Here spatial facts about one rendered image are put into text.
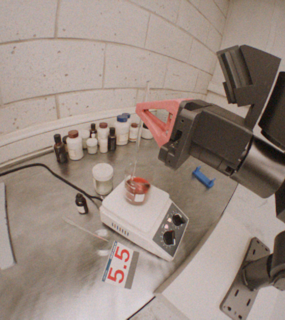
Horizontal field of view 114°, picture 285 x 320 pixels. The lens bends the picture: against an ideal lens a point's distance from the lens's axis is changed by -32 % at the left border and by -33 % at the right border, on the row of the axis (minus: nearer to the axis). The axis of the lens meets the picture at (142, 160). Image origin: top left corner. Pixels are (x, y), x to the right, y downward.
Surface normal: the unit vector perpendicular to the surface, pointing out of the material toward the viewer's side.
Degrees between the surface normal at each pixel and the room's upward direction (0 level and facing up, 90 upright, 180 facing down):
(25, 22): 90
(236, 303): 4
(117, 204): 0
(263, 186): 95
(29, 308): 0
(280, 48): 90
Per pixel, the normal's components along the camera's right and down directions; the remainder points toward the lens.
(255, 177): -0.62, 0.38
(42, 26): 0.66, 0.53
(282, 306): 0.14, -0.79
